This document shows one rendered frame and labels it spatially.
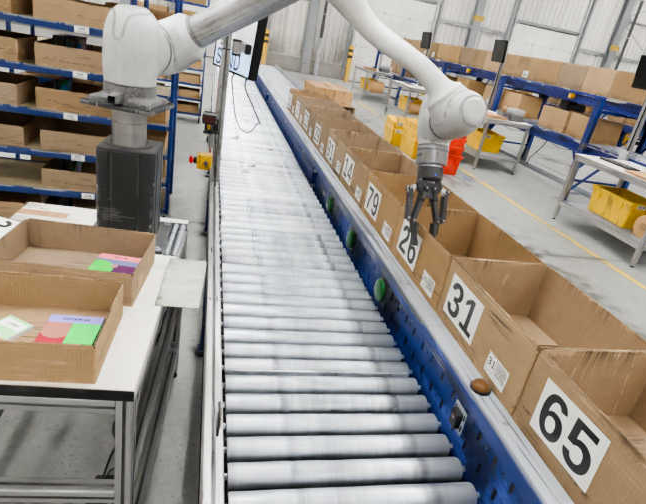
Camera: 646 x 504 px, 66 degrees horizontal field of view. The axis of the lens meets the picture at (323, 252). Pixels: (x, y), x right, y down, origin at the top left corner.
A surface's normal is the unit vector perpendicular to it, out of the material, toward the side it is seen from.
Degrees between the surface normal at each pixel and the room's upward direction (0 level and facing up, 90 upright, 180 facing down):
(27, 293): 89
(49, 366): 91
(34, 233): 90
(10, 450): 0
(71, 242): 89
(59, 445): 0
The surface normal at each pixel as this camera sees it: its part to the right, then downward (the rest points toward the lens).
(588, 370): 0.20, 0.43
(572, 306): -0.96, -0.08
